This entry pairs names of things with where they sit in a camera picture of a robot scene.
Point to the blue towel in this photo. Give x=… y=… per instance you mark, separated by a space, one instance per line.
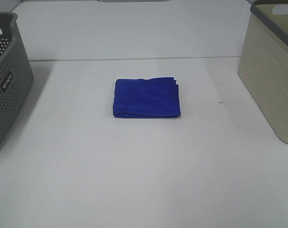
x=146 y=98

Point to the beige plastic basket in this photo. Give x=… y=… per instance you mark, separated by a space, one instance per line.
x=263 y=66

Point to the grey perforated plastic basket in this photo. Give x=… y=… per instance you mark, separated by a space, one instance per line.
x=16 y=76

